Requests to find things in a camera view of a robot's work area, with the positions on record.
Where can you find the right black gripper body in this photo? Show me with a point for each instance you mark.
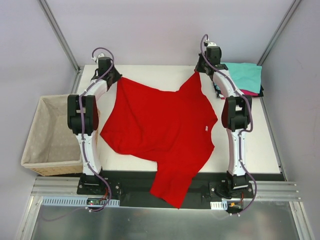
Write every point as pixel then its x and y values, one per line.
pixel 200 66

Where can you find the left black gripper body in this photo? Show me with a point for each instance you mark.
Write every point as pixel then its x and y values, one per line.
pixel 114 75

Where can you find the pink t shirt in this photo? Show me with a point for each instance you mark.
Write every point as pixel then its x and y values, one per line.
pixel 221 96

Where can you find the red t shirt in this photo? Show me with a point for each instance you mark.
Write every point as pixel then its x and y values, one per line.
pixel 171 128

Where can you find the wicker basket with cloth liner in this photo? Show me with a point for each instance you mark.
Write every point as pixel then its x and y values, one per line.
pixel 51 147

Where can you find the black t shirt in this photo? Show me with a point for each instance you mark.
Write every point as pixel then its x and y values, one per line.
pixel 260 92

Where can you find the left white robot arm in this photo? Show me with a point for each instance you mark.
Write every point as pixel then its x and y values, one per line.
pixel 83 121

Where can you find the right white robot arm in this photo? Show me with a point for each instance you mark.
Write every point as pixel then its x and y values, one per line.
pixel 236 118

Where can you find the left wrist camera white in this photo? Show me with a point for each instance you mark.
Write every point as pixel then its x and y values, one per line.
pixel 95 58

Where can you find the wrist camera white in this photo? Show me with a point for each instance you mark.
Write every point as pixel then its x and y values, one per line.
pixel 209 44
pixel 95 58

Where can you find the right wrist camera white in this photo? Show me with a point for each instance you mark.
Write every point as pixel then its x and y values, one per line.
pixel 209 44

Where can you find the left aluminium frame post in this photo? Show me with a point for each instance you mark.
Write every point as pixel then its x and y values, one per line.
pixel 45 7

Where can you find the aluminium frame post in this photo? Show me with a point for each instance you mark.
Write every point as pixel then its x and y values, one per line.
pixel 279 30
pixel 45 7

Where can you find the right aluminium frame post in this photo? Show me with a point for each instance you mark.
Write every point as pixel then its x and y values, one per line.
pixel 279 30

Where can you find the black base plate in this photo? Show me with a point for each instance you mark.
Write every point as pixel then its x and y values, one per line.
pixel 132 189

